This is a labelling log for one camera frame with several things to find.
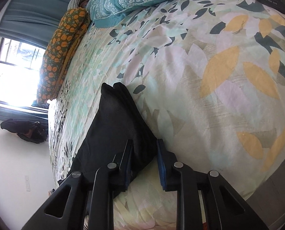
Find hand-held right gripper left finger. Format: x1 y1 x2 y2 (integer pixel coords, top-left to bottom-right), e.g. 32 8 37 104
20 139 134 230

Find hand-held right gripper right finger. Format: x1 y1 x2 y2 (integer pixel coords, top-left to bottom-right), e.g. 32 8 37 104
156 139 269 230

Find black pants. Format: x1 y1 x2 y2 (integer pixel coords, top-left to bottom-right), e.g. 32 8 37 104
57 82 158 199

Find bed with floral sheet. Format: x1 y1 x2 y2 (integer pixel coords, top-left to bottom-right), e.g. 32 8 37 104
48 0 285 230

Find teal bag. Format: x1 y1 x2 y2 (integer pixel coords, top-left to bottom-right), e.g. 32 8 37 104
31 100 49 109

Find hanging dark clothes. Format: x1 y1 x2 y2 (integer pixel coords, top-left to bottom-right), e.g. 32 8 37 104
0 120 48 145

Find dark brown bedside furniture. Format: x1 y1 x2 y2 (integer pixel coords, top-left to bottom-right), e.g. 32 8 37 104
245 149 285 230

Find dark grey curtain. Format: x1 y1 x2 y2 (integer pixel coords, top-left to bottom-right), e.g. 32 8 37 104
0 107 49 121

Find orange floral pillow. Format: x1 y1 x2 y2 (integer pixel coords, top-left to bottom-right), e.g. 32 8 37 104
36 8 91 106

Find glass sliding door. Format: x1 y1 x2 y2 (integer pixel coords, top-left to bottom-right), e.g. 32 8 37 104
0 37 50 112

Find blue curtain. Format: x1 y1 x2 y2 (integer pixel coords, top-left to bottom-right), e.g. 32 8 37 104
0 0 77 39

